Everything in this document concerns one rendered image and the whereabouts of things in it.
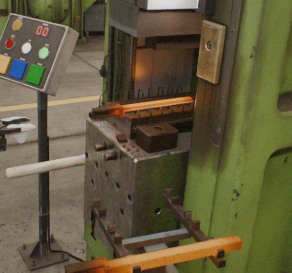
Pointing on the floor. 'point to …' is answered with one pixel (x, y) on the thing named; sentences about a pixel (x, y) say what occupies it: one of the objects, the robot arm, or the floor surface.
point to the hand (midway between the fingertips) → (29, 121)
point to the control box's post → (43, 102)
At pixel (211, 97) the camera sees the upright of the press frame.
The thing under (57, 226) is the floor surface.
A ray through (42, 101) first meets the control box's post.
